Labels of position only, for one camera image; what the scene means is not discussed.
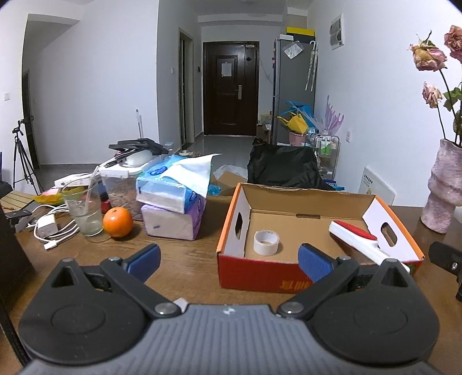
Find grey refrigerator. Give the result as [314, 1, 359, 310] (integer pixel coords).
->
[271, 36, 318, 145]

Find yellow black box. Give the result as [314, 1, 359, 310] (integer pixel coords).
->
[285, 26, 316, 43]

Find wooden slatted stool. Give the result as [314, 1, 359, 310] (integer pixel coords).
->
[0, 190, 38, 211]

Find white tape roll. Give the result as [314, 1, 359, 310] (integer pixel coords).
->
[253, 230, 280, 256]

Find clear plastic food container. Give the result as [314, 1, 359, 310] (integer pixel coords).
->
[99, 149, 170, 221]

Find pink textured vase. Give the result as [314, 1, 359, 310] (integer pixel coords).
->
[420, 139, 462, 234]

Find purple plastic rack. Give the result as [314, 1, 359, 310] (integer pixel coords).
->
[324, 94, 345, 135]

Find black device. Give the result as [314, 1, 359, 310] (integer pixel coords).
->
[0, 207, 35, 293]

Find blue plastic bag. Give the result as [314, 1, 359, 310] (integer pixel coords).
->
[277, 101, 318, 132]

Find metal rolling cart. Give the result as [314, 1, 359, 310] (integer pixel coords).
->
[305, 133, 340, 181]

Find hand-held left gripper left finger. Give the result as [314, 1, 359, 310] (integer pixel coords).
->
[50, 244, 182, 320]

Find white flat panel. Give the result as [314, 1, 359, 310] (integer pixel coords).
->
[359, 166, 396, 207]

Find clear drinking straw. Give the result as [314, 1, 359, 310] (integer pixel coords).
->
[85, 166, 100, 217]

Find dried rose bouquet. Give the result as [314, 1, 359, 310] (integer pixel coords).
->
[408, 25, 462, 148]

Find black tripod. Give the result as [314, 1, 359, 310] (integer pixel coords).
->
[12, 116, 40, 195]

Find orange fruit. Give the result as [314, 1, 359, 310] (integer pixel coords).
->
[103, 207, 134, 239]

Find black stacked trays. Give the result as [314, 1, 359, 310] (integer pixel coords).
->
[108, 138, 169, 156]

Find open brown cardboard box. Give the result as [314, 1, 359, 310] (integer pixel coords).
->
[211, 169, 249, 197]

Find purple tissue pack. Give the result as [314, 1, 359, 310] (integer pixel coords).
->
[141, 196, 207, 241]

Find white red lint brush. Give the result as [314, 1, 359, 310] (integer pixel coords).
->
[328, 220, 412, 275]

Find white flat box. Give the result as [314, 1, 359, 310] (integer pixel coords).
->
[54, 172, 96, 190]

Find yellow bag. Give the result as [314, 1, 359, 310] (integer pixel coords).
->
[277, 112, 308, 133]

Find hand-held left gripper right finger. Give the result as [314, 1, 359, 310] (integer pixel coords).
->
[277, 244, 411, 320]

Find orange red cardboard box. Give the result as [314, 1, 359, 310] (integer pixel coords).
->
[216, 182, 426, 293]

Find blue tissue pack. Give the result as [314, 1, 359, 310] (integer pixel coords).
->
[136, 153, 222, 213]

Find dark entrance door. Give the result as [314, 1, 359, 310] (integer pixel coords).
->
[202, 41, 260, 137]

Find dark side door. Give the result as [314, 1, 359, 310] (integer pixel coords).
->
[178, 29, 194, 145]

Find white cable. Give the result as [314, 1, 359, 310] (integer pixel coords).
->
[27, 204, 78, 251]

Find clear folded umbrella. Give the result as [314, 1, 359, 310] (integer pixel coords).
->
[304, 41, 320, 92]

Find clear glass cup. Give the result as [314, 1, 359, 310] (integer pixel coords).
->
[61, 182, 105, 237]

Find white charger adapter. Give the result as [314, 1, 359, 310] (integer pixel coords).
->
[37, 215, 58, 239]

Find black bag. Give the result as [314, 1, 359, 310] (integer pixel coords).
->
[247, 143, 336, 191]

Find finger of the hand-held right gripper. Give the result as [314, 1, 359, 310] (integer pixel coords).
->
[429, 241, 462, 302]

